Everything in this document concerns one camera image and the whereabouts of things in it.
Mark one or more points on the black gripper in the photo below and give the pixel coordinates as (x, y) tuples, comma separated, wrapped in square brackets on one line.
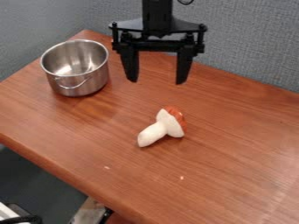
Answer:
[(157, 32)]

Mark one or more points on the stainless steel pot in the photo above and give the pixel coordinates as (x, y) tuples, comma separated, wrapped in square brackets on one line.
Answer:
[(76, 67)]

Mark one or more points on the white and orange toy mushroom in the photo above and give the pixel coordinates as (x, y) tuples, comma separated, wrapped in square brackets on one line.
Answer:
[(169, 124)]

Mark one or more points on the white and black floor object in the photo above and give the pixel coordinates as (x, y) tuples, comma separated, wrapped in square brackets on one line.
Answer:
[(13, 215)]

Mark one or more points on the metal table leg bracket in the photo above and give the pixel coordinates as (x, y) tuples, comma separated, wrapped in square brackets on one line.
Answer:
[(92, 213)]

